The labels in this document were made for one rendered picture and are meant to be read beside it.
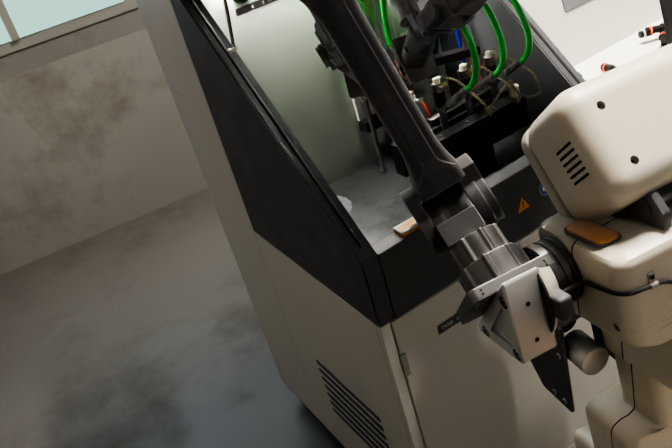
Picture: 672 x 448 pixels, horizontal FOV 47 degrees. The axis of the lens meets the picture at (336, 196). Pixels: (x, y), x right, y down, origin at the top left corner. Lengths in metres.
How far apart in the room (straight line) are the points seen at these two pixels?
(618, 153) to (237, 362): 2.19
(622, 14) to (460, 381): 1.02
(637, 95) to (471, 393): 1.04
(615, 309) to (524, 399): 1.07
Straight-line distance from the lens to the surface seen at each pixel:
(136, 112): 4.01
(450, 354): 1.74
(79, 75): 3.93
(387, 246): 1.52
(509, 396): 1.95
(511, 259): 0.95
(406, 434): 1.81
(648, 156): 0.94
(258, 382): 2.81
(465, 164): 0.99
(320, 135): 2.00
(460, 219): 0.98
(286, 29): 1.90
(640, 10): 2.22
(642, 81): 0.97
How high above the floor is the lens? 1.78
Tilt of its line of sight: 28 degrees down
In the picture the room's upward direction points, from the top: 16 degrees counter-clockwise
